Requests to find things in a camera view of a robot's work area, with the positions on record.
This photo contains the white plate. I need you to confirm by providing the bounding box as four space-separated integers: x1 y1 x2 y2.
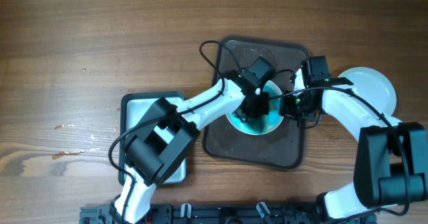
226 80 284 135
339 67 397 116

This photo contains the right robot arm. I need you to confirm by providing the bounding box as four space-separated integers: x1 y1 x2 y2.
278 86 427 223

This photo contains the black tray with water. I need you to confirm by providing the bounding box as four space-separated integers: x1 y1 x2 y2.
118 91 187 186

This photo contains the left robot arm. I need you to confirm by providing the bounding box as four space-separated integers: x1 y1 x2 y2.
111 78 269 223

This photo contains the green and yellow sponge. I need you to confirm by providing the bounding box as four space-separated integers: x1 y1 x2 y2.
233 109 249 123

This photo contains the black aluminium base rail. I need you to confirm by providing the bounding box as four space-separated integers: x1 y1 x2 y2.
79 202 378 224

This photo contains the brown plastic serving tray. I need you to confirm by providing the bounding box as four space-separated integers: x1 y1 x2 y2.
201 35 312 171

